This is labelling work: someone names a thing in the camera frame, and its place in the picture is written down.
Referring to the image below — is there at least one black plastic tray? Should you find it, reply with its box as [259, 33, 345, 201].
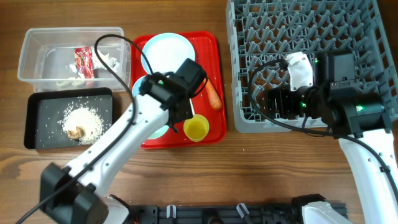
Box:
[24, 88, 115, 149]

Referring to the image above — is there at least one white tissue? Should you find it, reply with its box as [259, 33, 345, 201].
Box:
[69, 51, 119, 79]

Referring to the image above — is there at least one clear plastic waste bin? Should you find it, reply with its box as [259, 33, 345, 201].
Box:
[17, 27, 131, 92]

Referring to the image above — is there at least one red snack wrapper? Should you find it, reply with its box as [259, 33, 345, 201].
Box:
[74, 47, 94, 79]

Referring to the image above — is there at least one light blue plate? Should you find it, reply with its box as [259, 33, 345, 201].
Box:
[142, 33, 196, 73]

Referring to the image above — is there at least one light green bowl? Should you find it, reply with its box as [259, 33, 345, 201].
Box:
[147, 125, 169, 140]

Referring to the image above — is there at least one orange carrot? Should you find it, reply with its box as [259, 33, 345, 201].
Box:
[205, 80, 222, 110]

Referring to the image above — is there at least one grey dishwasher rack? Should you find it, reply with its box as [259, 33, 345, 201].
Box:
[226, 0, 397, 133]

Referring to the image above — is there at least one light blue bowl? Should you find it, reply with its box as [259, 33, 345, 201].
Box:
[132, 76, 146, 97]

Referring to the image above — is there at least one yellow plastic cup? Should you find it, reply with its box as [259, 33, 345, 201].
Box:
[183, 114, 210, 142]

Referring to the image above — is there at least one brown food scrap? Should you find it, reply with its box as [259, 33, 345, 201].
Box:
[67, 126, 85, 140]

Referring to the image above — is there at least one white rice pile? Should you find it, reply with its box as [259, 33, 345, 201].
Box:
[57, 105, 104, 145]

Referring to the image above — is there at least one red serving tray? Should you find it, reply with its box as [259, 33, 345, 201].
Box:
[134, 31, 227, 149]

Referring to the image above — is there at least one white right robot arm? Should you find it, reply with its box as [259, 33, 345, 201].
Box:
[265, 77, 397, 223]

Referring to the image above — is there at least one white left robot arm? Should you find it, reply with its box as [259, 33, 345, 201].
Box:
[39, 72, 206, 223]

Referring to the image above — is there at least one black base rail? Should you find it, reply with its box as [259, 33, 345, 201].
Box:
[130, 203, 303, 224]

